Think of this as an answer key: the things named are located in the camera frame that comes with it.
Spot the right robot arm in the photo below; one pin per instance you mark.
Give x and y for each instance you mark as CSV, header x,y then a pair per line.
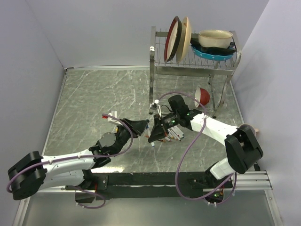
x,y
242,147

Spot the aluminium frame rail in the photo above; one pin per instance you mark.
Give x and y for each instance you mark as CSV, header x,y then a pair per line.
x,y
251,180

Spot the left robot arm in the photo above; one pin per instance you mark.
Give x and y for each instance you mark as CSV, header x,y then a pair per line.
x,y
36,172

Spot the red white bowl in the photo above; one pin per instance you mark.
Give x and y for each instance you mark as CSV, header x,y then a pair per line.
x,y
202,95

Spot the red black plate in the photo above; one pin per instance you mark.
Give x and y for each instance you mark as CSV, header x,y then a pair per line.
x,y
173,39

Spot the beige plate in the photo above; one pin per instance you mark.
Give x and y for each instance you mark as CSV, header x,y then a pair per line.
x,y
184,40

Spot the steel dish rack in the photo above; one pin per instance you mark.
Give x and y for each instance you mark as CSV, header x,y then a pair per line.
x,y
193,66

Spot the purple pink mug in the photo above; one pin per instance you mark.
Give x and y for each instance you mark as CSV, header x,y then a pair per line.
x,y
253,129

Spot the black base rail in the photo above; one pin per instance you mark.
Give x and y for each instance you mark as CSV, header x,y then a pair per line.
x,y
191,185

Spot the green marker pen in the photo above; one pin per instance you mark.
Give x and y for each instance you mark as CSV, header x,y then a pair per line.
x,y
179,132

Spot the blue marker pen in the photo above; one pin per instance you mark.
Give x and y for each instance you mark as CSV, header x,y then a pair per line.
x,y
148,133

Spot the black square plate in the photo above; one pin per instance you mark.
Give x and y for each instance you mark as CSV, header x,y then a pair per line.
x,y
211,50

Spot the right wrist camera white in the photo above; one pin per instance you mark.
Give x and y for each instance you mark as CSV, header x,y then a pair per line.
x,y
155,108

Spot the blue dotted dish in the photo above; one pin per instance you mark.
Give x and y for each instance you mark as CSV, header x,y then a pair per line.
x,y
210,56

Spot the cream ceramic bowl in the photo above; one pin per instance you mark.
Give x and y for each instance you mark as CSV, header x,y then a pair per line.
x,y
215,38

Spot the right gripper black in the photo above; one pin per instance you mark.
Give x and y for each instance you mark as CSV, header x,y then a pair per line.
x,y
158,131

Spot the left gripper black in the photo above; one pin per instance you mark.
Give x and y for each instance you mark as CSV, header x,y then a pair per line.
x,y
137,126

